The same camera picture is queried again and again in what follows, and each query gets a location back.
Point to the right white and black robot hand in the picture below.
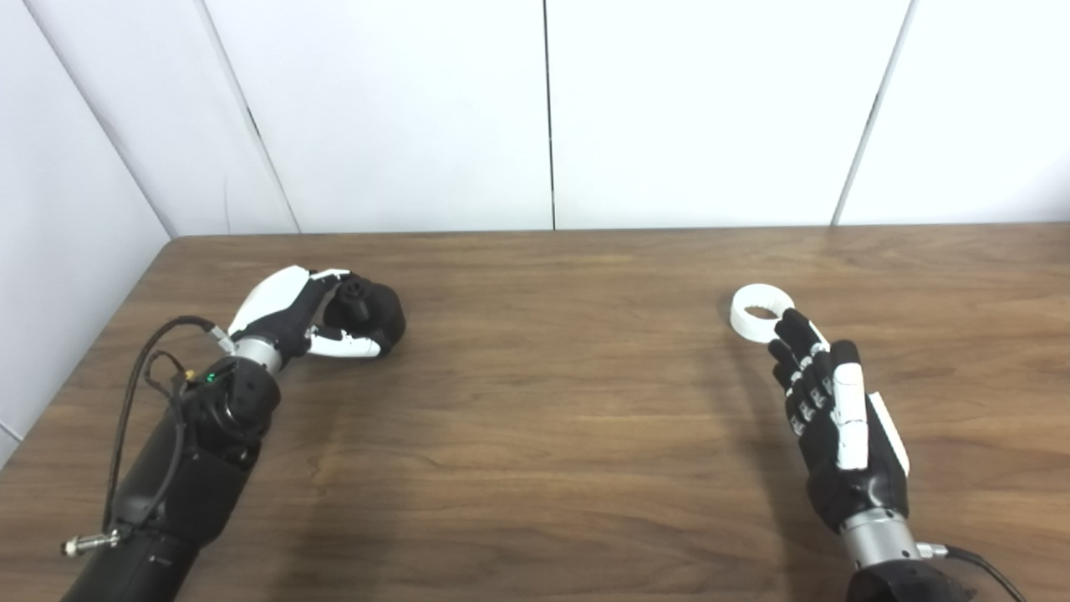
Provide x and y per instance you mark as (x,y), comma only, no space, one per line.
(853,468)

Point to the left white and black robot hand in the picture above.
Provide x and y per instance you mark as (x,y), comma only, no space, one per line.
(280,305)

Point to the round black plastic part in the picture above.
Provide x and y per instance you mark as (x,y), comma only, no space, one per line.
(376,313)

